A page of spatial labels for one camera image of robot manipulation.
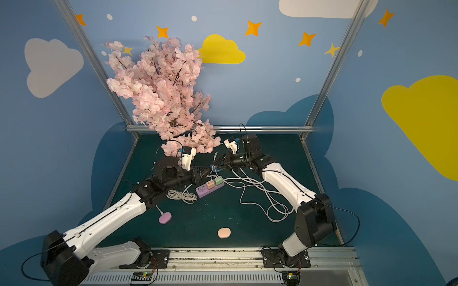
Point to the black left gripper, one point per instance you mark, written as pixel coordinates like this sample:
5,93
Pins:
195,174

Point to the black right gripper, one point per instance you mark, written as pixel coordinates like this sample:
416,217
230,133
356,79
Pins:
227,159

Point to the green usb charger plug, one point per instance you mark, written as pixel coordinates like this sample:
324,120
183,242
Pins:
218,180

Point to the pink charger with white cable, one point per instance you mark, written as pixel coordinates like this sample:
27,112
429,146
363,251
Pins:
275,212

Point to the purple earbud case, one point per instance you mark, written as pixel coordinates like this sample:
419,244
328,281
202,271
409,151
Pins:
165,218

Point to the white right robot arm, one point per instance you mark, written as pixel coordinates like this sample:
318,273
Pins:
315,219

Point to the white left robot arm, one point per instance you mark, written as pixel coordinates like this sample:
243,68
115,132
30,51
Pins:
68,258

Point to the purple power strip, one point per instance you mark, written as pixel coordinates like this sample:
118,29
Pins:
207,189

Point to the pink earbud case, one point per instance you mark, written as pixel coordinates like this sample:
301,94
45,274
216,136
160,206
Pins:
224,233

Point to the pink cherry blossom tree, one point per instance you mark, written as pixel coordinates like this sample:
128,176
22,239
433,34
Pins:
161,87

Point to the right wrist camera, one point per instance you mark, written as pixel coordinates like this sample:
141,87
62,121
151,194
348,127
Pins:
232,144

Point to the aluminium frame back rail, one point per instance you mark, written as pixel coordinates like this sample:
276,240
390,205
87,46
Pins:
234,129

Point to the aluminium frame post right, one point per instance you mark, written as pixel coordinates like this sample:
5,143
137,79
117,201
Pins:
363,9

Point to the aluminium frame post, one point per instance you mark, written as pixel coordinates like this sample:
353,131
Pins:
75,27
363,9

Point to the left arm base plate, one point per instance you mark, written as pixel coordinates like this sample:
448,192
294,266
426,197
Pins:
157,258

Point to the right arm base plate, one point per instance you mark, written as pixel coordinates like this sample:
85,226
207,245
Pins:
278,258

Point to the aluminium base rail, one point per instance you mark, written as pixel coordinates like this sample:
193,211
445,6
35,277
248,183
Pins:
237,266

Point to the aluminium frame post left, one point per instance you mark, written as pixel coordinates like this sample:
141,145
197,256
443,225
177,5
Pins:
75,27

